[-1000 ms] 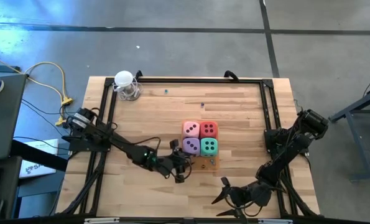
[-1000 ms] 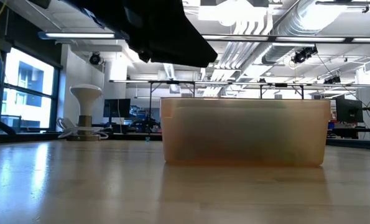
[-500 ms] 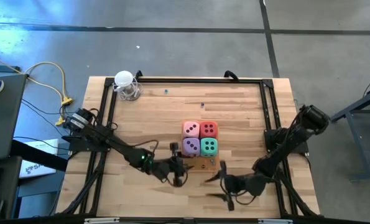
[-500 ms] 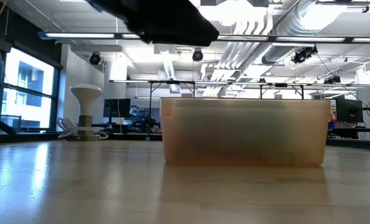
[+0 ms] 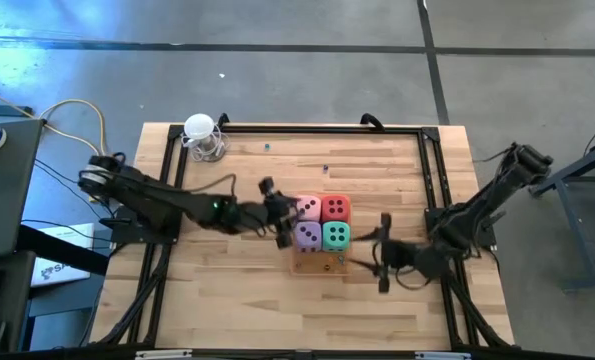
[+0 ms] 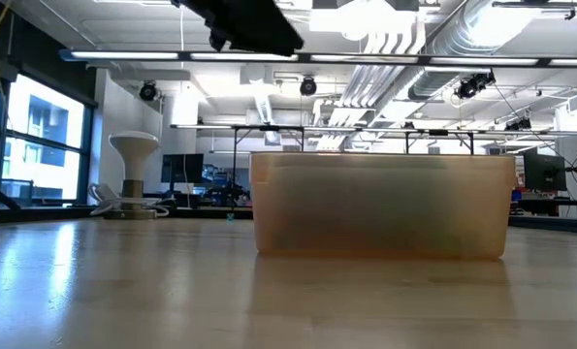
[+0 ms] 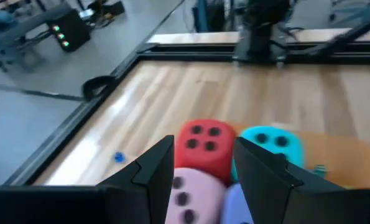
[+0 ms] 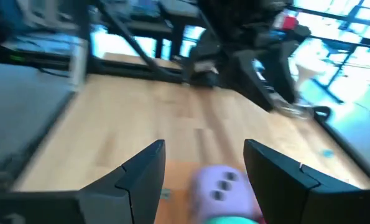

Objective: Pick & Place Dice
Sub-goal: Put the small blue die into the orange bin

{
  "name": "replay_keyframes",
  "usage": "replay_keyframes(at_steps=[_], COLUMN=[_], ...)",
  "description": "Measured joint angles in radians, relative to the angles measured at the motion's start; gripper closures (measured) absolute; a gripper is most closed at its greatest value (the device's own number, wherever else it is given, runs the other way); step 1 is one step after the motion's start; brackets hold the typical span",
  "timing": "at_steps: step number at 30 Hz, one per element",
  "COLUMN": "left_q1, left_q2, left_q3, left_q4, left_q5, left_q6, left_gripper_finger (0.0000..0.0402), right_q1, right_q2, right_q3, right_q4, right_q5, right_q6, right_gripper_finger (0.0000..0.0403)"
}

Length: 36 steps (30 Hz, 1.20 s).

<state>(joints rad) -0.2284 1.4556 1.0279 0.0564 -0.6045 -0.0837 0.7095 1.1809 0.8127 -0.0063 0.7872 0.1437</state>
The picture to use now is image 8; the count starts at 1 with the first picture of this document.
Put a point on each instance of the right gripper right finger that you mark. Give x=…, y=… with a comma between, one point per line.
x=281, y=186

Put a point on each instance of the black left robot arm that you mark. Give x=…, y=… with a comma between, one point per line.
x=234, y=28

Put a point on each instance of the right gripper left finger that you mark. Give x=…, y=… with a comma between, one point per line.
x=135, y=193

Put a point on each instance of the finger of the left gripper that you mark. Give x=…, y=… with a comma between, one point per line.
x=284, y=68
x=253, y=74

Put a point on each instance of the dark computer workstation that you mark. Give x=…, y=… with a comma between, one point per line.
x=32, y=53

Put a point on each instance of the large teal foam die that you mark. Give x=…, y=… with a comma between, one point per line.
x=231, y=221

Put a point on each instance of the large purple foam die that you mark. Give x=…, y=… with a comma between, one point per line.
x=234, y=205

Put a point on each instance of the white mushroom-shaped lamp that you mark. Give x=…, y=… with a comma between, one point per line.
x=309, y=71

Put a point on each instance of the small teal die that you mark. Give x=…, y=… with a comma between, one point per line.
x=327, y=152

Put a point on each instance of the orange translucent plastic bin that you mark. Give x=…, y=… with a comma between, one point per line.
x=175, y=174

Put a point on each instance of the small green translucent die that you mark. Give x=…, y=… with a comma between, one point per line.
x=165, y=193

